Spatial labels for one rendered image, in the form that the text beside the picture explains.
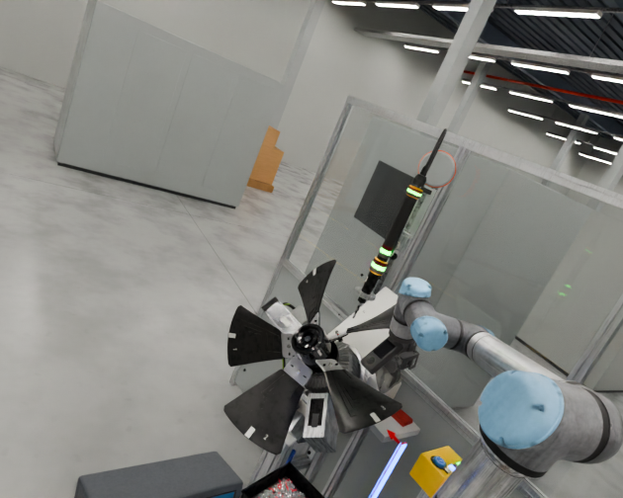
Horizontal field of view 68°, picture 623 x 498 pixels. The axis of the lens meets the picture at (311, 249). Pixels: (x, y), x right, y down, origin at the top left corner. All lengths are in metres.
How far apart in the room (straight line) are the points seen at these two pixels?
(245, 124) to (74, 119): 2.25
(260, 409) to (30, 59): 12.21
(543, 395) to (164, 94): 6.32
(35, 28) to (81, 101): 6.68
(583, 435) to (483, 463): 0.16
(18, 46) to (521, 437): 12.98
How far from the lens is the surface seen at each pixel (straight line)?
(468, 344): 1.15
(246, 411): 1.56
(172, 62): 6.70
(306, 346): 1.56
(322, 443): 1.62
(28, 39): 13.21
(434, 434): 2.20
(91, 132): 6.72
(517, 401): 0.78
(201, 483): 0.93
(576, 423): 0.81
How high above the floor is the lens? 1.91
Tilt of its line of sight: 16 degrees down
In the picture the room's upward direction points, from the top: 24 degrees clockwise
